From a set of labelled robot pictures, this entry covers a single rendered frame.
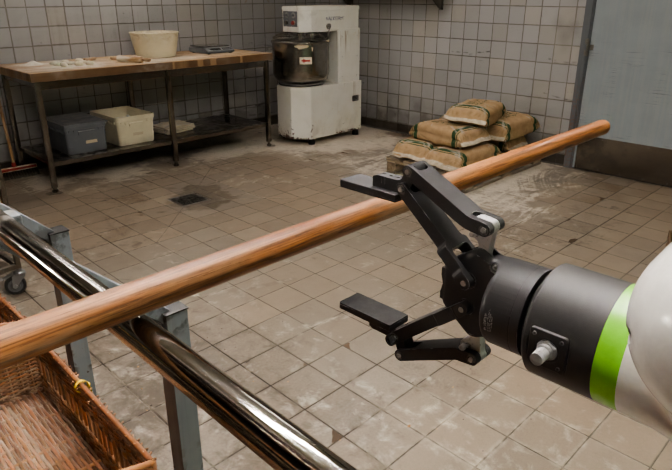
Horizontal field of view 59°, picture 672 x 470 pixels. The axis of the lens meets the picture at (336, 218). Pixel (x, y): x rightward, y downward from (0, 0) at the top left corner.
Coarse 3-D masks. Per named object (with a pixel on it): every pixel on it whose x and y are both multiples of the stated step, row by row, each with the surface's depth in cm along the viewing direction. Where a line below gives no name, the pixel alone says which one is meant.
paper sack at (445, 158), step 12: (480, 144) 474; (492, 144) 480; (432, 156) 466; (444, 156) 459; (456, 156) 453; (468, 156) 454; (480, 156) 464; (492, 156) 476; (444, 168) 457; (456, 168) 450
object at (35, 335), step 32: (576, 128) 110; (608, 128) 117; (512, 160) 91; (320, 224) 64; (352, 224) 67; (224, 256) 55; (256, 256) 57; (288, 256) 61; (128, 288) 49; (160, 288) 50; (192, 288) 53; (32, 320) 44; (64, 320) 45; (96, 320) 47; (0, 352) 42; (32, 352) 44
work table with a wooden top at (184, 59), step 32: (0, 64) 473; (96, 64) 473; (128, 64) 473; (160, 64) 486; (192, 64) 507; (224, 64) 534; (256, 64) 558; (224, 96) 626; (224, 128) 563; (64, 160) 456
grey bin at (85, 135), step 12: (48, 120) 480; (60, 120) 479; (72, 120) 479; (84, 120) 479; (96, 120) 479; (60, 132) 468; (72, 132) 466; (84, 132) 472; (96, 132) 480; (60, 144) 476; (72, 144) 469; (84, 144) 475; (96, 144) 482
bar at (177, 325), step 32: (0, 224) 72; (32, 224) 125; (32, 256) 64; (64, 256) 63; (64, 288) 58; (96, 288) 56; (128, 320) 51; (160, 320) 96; (160, 352) 47; (192, 352) 46; (192, 384) 43; (224, 384) 42; (192, 416) 104; (224, 416) 40; (256, 416) 39; (192, 448) 106; (256, 448) 38; (288, 448) 37; (320, 448) 36
